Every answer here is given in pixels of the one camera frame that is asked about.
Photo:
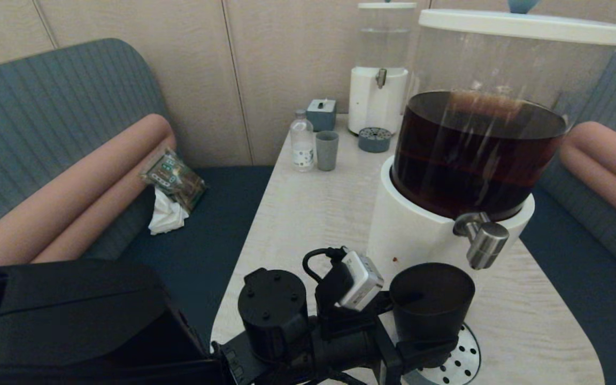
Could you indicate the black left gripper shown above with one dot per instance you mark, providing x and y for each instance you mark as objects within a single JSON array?
[{"x": 351, "y": 342}]

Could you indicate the grey plastic cup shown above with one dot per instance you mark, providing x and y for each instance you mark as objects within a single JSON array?
[{"x": 327, "y": 151}]

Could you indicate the pink sofa bolster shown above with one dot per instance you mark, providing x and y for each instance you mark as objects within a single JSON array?
[
  {"x": 72, "y": 203},
  {"x": 613, "y": 163}
]

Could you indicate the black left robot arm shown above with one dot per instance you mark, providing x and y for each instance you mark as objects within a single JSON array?
[{"x": 72, "y": 326}]

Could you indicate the small white dispenser lid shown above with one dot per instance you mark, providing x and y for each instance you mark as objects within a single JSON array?
[{"x": 387, "y": 6}]

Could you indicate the small round grey drip tray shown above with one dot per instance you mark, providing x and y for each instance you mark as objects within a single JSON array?
[{"x": 375, "y": 140}]

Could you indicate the large tea beverage dispenser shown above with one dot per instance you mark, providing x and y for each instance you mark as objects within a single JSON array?
[{"x": 463, "y": 160}]

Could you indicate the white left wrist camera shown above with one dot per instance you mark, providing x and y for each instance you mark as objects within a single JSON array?
[{"x": 361, "y": 280}]

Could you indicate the large silver dispenser tap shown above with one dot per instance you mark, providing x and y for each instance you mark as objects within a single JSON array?
[{"x": 487, "y": 243}]

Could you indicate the small water beverage dispenser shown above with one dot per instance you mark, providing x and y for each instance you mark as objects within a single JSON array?
[{"x": 375, "y": 104}]

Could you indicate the green snack packet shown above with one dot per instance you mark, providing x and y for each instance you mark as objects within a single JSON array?
[{"x": 177, "y": 179}]

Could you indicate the large white dispenser lid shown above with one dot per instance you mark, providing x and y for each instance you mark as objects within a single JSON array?
[{"x": 522, "y": 27}]

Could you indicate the large round perforated drip tray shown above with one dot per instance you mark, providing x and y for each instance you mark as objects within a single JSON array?
[{"x": 464, "y": 359}]

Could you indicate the black plastic cup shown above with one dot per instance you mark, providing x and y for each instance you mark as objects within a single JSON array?
[{"x": 428, "y": 321}]

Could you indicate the dark blue sofa seat cushion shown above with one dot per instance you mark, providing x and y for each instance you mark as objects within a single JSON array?
[
  {"x": 597, "y": 299},
  {"x": 206, "y": 230}
]

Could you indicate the crumpled white tissue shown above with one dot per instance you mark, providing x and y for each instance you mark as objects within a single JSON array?
[{"x": 168, "y": 216}]

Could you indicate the grey square tissue box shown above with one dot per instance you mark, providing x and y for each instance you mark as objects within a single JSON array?
[{"x": 321, "y": 116}]

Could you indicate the small silver dispenser tap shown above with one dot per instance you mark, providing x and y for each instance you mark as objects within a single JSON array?
[{"x": 380, "y": 78}]

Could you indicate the clear plastic bottle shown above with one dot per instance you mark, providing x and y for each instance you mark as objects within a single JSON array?
[{"x": 302, "y": 143}]

